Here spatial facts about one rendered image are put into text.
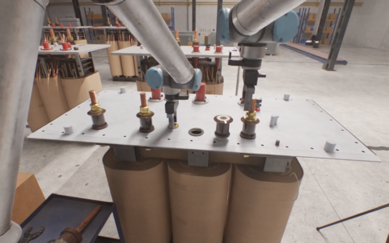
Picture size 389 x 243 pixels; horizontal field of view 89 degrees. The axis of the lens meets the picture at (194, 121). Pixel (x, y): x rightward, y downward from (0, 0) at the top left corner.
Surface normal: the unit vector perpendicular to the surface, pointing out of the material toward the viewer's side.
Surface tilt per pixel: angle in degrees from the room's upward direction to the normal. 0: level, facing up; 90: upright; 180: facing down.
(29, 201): 90
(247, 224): 90
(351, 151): 0
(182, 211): 90
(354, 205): 0
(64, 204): 0
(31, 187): 90
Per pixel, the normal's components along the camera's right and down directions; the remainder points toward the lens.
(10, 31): 0.85, 0.14
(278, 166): -0.11, 0.45
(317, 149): 0.00, -0.89
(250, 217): -0.35, 0.43
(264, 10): -0.56, 0.83
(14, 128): 0.98, 0.16
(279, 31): 0.35, 0.43
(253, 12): -0.75, 0.65
